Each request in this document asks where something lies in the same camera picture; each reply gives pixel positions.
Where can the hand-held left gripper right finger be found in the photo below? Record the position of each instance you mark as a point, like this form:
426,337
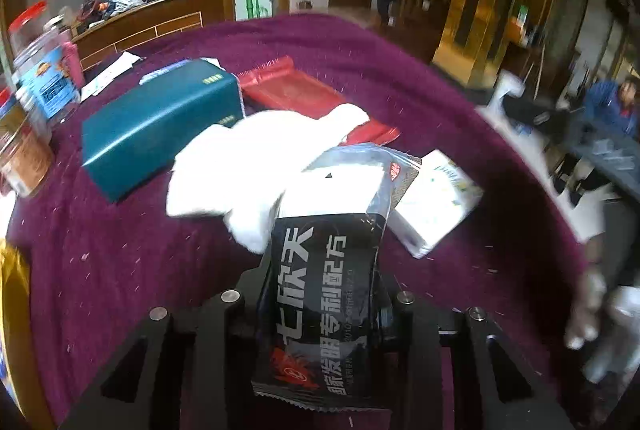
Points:
400,315

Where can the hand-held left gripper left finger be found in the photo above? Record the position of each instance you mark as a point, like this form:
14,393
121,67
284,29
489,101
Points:
240,310

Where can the black packet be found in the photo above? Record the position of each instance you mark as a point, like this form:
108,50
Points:
320,300

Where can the person's right hand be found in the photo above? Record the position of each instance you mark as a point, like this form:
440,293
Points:
592,305

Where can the white tissue pack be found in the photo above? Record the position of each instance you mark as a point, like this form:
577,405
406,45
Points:
435,205

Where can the white towel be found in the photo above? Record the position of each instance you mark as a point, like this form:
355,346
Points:
235,169

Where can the teal box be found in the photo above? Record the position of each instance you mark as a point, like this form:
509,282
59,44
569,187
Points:
150,129

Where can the red packet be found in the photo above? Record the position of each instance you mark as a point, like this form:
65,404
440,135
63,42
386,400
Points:
290,89

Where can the yellow-rimmed white tray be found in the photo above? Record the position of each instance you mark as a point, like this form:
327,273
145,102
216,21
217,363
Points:
12,325

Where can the light blue packet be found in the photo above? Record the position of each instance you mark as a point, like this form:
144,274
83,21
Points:
170,72

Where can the clear jar with amber contents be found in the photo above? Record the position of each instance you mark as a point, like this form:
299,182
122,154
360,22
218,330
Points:
25,154

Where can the white and green paper packet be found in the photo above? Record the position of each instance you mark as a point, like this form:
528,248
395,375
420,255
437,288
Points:
107,77

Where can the wooden counter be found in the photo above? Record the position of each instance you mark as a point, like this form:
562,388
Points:
150,24

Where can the pink bottle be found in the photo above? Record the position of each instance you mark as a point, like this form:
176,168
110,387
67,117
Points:
72,59

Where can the red-lidded jar with blue label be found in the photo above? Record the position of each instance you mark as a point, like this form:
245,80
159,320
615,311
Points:
47,74

